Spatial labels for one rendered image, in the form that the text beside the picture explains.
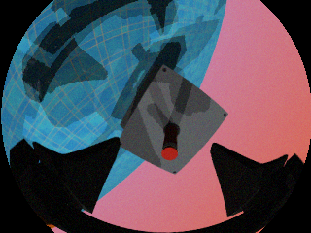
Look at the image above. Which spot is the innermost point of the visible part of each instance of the dark grey sloped panel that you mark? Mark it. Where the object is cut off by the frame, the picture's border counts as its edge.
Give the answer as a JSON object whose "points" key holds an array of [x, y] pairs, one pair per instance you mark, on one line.
{"points": [[166, 98]]}

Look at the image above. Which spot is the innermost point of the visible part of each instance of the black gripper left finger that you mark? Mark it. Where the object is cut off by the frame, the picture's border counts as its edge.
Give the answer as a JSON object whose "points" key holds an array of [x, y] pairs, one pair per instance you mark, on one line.
{"points": [[83, 172]]}

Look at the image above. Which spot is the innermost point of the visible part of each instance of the dark red peg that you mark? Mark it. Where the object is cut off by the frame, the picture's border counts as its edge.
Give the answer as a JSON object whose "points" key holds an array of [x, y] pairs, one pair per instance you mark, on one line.
{"points": [[170, 147]]}

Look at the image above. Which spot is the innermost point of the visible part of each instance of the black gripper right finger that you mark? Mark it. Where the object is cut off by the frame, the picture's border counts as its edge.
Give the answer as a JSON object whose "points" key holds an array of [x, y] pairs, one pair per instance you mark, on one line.
{"points": [[241, 178]]}

